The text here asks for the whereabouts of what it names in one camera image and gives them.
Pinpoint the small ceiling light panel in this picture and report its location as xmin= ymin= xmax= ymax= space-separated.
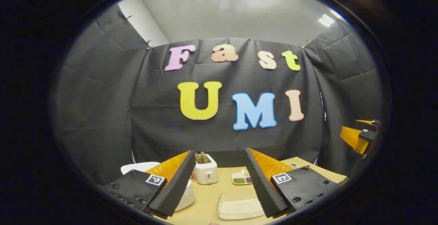
xmin=318 ymin=13 xmax=335 ymax=28

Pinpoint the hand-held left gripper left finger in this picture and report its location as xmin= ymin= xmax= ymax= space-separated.
xmin=104 ymin=150 xmax=196 ymax=219

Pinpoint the clear rice container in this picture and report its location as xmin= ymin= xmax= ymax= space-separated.
xmin=217 ymin=190 xmax=266 ymax=221

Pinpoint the white rice cooker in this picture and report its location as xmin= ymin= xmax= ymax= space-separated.
xmin=120 ymin=162 xmax=196 ymax=212

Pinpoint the white toaster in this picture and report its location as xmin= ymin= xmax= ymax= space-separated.
xmin=194 ymin=154 xmax=219 ymax=185

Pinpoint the black backdrop cloth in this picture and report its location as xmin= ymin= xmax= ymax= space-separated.
xmin=55 ymin=3 xmax=384 ymax=186

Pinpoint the white divided condiment dish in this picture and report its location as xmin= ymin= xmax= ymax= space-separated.
xmin=232 ymin=169 xmax=254 ymax=185

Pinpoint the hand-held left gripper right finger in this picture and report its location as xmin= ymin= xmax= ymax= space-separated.
xmin=244 ymin=147 xmax=343 ymax=218

